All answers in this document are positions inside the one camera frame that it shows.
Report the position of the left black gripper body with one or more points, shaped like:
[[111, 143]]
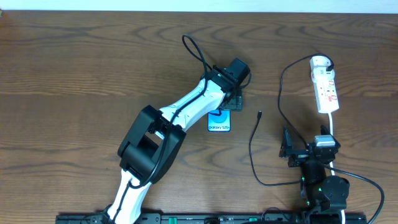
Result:
[[235, 102]]

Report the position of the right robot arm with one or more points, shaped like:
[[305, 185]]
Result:
[[325, 194]]

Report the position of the white USB charger plug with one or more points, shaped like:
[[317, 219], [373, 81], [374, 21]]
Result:
[[321, 61]]

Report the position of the white power strip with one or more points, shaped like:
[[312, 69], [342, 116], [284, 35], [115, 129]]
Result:
[[325, 90]]

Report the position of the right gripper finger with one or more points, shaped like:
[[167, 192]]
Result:
[[286, 148], [324, 130]]

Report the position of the blue Galaxy smartphone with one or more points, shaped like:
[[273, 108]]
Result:
[[219, 121]]

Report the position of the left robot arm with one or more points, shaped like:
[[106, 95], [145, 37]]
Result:
[[150, 146]]

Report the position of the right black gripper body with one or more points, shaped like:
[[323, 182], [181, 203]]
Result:
[[302, 157]]

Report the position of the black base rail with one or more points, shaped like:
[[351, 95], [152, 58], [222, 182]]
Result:
[[156, 218]]

